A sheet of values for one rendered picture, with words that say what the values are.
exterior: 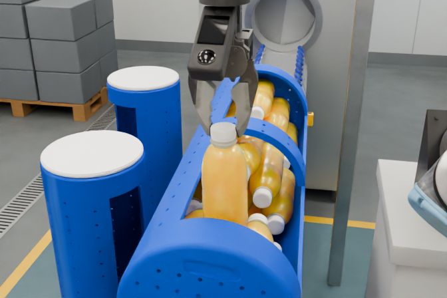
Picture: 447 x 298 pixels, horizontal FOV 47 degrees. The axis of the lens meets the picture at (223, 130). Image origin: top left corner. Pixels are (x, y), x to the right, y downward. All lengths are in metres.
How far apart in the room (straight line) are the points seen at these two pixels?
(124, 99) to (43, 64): 2.46
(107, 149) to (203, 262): 0.77
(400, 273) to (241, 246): 0.33
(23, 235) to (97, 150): 1.65
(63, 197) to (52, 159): 0.11
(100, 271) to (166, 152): 0.69
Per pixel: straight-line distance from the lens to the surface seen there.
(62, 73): 4.33
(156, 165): 2.06
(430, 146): 1.02
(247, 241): 0.77
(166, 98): 1.97
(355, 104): 2.14
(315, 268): 2.69
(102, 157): 1.44
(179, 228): 0.79
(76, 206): 1.41
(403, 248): 0.93
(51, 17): 4.22
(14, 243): 3.03
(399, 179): 1.12
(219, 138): 0.76
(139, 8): 6.13
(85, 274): 1.54
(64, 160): 1.45
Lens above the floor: 1.68
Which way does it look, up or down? 24 degrees down
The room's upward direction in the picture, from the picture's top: straight up
